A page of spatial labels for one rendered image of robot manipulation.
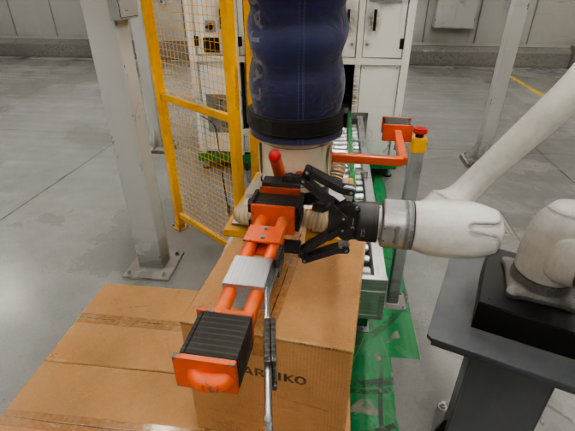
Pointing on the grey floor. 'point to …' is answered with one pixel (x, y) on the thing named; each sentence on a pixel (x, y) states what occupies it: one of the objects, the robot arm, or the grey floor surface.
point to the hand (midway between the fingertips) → (269, 213)
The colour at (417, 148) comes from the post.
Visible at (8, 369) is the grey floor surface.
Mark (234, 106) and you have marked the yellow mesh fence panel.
